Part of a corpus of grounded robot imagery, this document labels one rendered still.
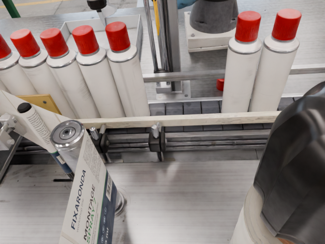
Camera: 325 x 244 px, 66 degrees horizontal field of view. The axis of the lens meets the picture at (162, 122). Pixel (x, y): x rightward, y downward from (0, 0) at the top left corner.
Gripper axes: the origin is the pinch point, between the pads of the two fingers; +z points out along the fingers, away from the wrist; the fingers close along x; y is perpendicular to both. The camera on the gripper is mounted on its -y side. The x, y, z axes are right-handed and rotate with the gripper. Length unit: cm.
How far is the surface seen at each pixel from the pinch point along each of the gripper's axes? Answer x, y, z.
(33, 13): 247, -138, 11
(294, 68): -49, 44, 6
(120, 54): -54, 13, -2
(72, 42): -4.4, -11.1, 4.7
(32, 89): -49.1, -5.4, 3.8
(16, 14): 127, -96, 2
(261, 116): -54, 37, 13
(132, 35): -4.6, 10.1, 4.8
